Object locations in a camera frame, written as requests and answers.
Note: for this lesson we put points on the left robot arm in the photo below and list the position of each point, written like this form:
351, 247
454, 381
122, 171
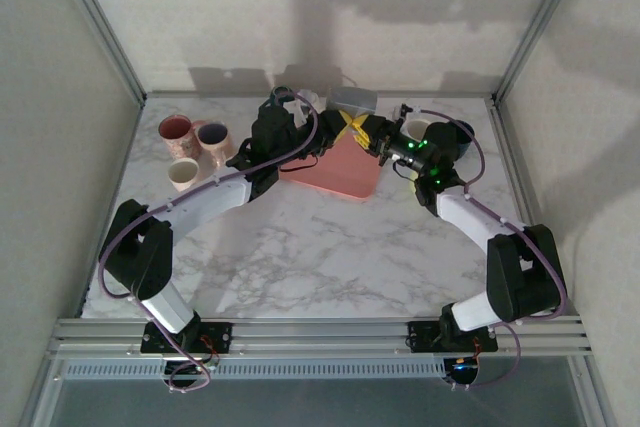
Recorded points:
200, 207

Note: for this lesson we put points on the aluminium table rail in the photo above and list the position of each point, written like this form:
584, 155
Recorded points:
225, 94
517, 172
320, 337

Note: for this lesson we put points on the grey mug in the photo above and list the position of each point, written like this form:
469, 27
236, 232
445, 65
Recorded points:
352, 99

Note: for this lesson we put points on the dark blue mug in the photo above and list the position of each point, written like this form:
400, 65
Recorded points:
465, 144

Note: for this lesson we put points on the light blue mug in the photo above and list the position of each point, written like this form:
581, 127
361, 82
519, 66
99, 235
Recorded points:
416, 127

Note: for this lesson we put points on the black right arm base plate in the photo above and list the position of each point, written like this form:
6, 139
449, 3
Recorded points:
422, 334

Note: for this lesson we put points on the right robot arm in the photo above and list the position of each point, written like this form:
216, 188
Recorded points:
465, 212

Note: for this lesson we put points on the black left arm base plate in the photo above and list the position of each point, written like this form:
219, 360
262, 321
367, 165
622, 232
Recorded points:
220, 334

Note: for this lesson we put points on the speckled pink mug red interior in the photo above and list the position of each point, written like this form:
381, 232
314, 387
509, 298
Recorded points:
175, 129

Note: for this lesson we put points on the dark green mug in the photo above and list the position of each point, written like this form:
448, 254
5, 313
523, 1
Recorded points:
282, 93

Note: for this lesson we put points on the pink mug purple interior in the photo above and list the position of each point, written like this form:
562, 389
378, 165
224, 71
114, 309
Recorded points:
212, 133

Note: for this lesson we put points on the aluminium frame post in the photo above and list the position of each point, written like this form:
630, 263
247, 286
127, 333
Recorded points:
100, 22
539, 22

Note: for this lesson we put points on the controller board with lights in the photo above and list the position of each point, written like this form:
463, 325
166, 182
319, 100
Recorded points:
462, 369
192, 369

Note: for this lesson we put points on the pale pink mug cream interior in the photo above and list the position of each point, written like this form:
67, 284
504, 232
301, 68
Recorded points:
182, 171

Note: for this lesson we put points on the pink tray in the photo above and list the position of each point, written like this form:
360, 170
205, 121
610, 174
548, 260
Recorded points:
345, 172

